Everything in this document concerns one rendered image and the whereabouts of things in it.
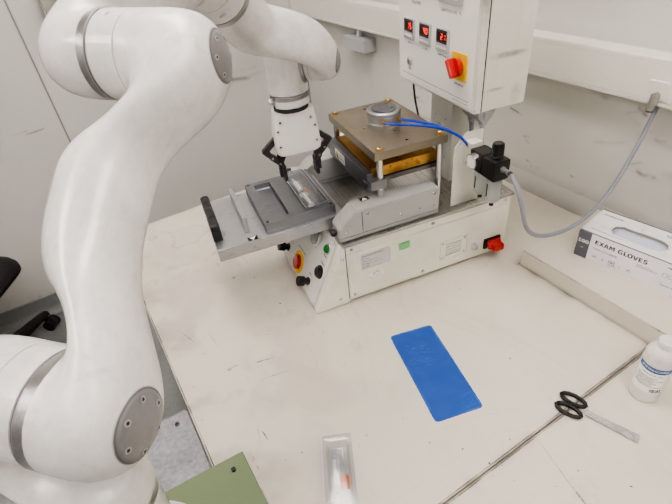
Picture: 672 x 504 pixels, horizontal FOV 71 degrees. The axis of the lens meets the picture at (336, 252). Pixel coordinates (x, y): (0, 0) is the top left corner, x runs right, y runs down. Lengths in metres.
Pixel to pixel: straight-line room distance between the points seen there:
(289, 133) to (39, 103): 1.50
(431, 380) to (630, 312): 0.45
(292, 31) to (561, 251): 0.82
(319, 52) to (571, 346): 0.78
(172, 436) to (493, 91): 0.95
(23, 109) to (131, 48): 1.83
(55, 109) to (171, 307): 1.32
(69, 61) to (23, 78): 1.73
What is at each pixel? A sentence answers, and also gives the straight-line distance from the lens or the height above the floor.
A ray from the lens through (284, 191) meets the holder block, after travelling 1.14.
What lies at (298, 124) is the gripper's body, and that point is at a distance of 1.04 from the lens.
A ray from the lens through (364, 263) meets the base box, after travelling 1.09.
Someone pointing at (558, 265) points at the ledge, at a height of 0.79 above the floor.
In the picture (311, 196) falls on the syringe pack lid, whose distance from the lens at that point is 1.08.
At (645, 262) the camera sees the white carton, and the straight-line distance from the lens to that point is 1.22.
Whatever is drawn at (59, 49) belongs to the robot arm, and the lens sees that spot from 0.63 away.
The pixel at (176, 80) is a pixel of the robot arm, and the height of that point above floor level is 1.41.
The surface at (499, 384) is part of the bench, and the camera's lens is 1.02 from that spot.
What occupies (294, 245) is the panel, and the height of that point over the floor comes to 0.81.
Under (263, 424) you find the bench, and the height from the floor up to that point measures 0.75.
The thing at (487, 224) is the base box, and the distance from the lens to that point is 1.24.
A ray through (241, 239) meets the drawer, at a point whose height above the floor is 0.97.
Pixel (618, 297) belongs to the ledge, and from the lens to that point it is 1.20.
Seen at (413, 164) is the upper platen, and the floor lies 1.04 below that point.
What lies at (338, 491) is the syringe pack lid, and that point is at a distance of 0.86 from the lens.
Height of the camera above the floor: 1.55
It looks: 37 degrees down
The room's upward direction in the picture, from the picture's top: 7 degrees counter-clockwise
